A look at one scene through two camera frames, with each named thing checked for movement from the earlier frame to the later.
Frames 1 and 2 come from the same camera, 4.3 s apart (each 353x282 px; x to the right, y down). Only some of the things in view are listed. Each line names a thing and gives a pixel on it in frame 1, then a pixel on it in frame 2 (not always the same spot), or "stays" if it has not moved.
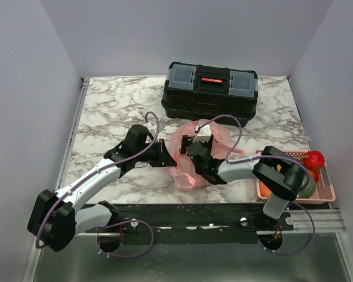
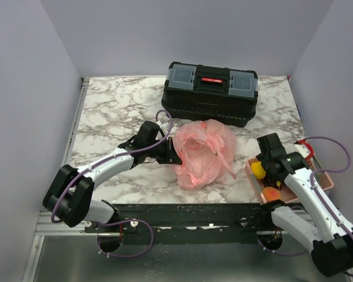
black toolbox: x=195 y=91 stays
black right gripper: x=187 y=141 to x=262 y=157
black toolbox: x=194 y=224 stays
